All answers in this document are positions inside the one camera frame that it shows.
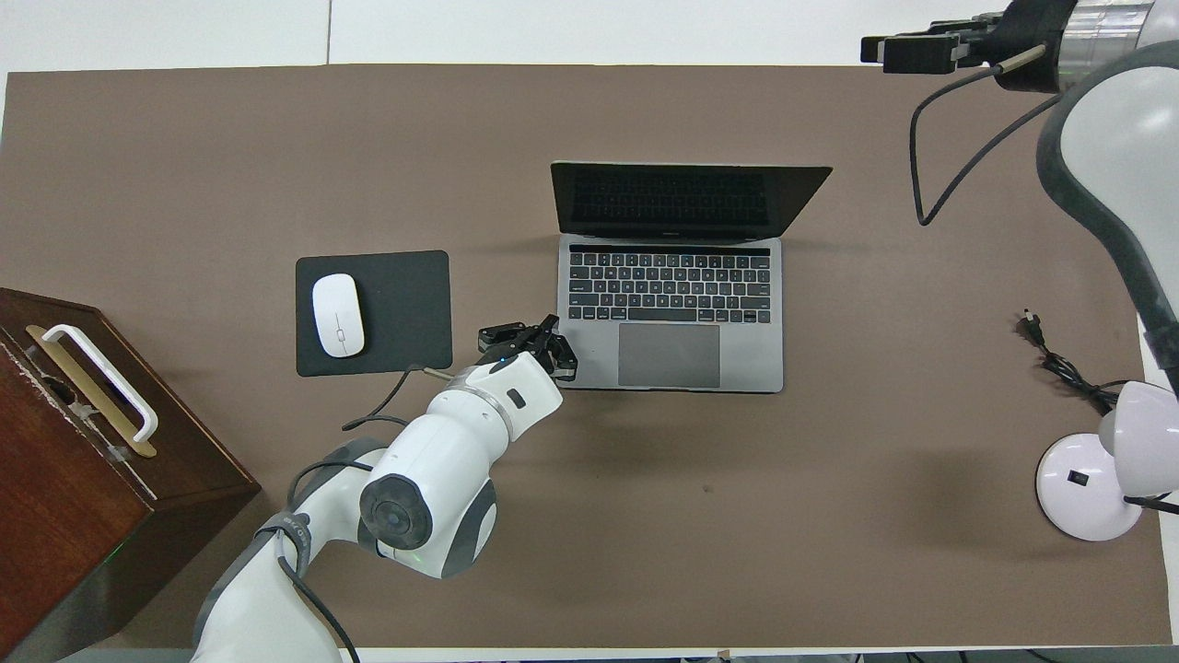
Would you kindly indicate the white computer mouse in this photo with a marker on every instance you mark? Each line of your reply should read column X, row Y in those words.
column 338, row 313

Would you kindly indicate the black mouse pad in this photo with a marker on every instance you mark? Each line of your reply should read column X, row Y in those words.
column 405, row 313

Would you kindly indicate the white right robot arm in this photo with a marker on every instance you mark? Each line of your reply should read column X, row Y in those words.
column 1124, row 138

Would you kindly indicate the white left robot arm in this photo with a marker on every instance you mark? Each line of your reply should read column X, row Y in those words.
column 442, row 460

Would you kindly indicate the dark brown wooden box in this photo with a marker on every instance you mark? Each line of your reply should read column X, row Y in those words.
column 64, row 516

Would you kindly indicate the brown table mat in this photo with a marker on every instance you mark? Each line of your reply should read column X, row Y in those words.
column 645, row 552

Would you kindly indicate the white desk lamp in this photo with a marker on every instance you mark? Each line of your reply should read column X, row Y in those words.
column 1068, row 497

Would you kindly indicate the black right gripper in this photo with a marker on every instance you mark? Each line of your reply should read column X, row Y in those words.
column 1022, row 41

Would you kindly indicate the silver grey laptop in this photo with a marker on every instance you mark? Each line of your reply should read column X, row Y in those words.
column 755, row 359

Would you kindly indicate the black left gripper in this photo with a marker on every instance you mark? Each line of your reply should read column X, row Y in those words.
column 527, row 345

